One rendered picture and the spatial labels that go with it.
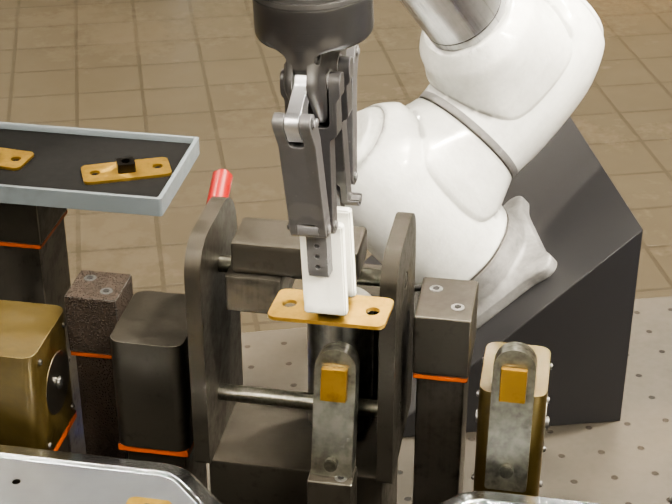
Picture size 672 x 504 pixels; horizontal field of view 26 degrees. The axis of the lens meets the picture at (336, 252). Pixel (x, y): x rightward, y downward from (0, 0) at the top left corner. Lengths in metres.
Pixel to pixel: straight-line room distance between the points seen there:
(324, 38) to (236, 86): 3.68
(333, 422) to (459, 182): 0.54
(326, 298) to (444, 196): 0.74
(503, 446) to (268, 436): 0.23
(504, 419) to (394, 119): 0.56
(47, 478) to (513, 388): 0.40
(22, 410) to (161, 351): 0.14
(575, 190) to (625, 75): 2.87
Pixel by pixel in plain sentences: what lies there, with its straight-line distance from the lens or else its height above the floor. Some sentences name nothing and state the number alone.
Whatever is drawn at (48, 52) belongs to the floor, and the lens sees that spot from 4.91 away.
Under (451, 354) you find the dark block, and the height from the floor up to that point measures 1.08.
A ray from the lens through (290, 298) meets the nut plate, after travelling 1.03.
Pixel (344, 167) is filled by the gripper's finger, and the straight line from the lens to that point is 0.98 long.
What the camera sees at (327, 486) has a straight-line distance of 1.27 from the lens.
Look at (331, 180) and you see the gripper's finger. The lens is 0.94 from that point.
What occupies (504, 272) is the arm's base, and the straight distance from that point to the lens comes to 1.79.
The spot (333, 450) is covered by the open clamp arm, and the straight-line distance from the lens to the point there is 1.27.
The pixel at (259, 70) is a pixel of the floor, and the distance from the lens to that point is 4.68.
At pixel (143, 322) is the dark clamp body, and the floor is 1.08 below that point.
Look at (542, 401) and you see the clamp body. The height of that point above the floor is 1.06.
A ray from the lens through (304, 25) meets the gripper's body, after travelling 0.89.
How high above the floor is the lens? 1.78
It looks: 30 degrees down
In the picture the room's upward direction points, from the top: straight up
